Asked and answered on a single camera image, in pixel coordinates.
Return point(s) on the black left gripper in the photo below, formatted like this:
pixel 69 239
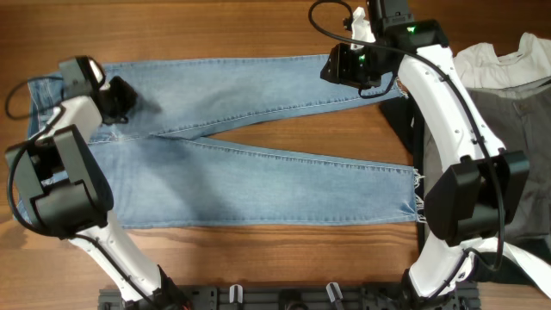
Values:
pixel 130 96

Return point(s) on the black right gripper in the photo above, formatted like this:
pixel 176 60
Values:
pixel 341 72

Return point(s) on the light blue denim jeans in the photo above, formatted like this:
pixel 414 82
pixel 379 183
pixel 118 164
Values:
pixel 166 168

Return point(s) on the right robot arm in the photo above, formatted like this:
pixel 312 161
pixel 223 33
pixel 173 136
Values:
pixel 482 182

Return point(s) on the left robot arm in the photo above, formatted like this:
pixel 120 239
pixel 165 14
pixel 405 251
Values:
pixel 55 188

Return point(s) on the black garment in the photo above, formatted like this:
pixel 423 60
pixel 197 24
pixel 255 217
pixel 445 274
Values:
pixel 405 119

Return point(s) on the white cloth garment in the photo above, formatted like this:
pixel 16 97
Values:
pixel 480 67

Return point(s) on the grey garment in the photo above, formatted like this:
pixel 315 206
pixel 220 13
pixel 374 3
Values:
pixel 520 118

